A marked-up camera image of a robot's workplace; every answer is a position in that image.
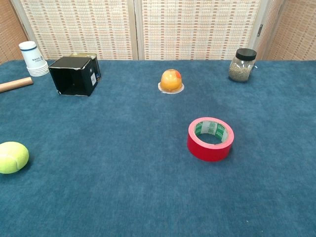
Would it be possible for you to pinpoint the light woven screen panel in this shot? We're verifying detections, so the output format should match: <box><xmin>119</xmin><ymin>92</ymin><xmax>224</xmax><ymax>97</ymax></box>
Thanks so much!
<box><xmin>11</xmin><ymin>0</ymin><xmax>139</xmax><ymax>61</ymax></box>
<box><xmin>134</xmin><ymin>0</ymin><xmax>284</xmax><ymax>61</ymax></box>

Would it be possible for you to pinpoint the brown woven screen panel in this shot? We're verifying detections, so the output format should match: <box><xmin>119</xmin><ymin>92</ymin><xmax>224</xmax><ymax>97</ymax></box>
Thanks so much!
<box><xmin>256</xmin><ymin>0</ymin><xmax>316</xmax><ymax>61</ymax></box>
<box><xmin>0</xmin><ymin>0</ymin><xmax>28</xmax><ymax>65</ymax></box>

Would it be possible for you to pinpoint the blue felt table cloth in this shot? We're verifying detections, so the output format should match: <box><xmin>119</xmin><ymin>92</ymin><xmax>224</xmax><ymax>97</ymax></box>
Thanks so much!
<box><xmin>0</xmin><ymin>59</ymin><xmax>316</xmax><ymax>237</ymax></box>

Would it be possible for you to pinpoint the glass jar with black lid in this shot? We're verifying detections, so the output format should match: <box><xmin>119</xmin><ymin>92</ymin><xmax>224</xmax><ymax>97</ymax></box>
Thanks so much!
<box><xmin>228</xmin><ymin>48</ymin><xmax>258</xmax><ymax>83</ymax></box>

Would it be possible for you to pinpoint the orange fruit jelly cup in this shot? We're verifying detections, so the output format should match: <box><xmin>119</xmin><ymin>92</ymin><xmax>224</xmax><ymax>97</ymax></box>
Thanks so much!
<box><xmin>158</xmin><ymin>69</ymin><xmax>185</xmax><ymax>95</ymax></box>

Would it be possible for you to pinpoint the red tape roll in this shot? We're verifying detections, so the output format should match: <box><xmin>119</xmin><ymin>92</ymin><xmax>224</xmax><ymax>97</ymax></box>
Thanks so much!
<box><xmin>187</xmin><ymin>117</ymin><xmax>235</xmax><ymax>163</ymax></box>

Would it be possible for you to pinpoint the black open cardboard box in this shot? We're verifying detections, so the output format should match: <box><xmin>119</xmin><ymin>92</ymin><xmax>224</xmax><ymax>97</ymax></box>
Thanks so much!
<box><xmin>48</xmin><ymin>56</ymin><xmax>102</xmax><ymax>97</ymax></box>

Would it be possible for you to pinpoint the stack of white paper cups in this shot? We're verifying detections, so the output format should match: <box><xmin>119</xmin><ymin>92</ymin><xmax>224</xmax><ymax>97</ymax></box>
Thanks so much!
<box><xmin>18</xmin><ymin>40</ymin><xmax>50</xmax><ymax>78</ymax></box>

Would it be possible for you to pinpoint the yellow tennis ball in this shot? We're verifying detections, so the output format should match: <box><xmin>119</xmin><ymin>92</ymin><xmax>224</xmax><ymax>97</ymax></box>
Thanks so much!
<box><xmin>0</xmin><ymin>141</ymin><xmax>30</xmax><ymax>175</ymax></box>

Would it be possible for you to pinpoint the wooden rolling pin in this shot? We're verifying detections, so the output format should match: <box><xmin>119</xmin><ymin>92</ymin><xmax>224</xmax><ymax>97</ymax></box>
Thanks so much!
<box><xmin>0</xmin><ymin>77</ymin><xmax>34</xmax><ymax>93</ymax></box>

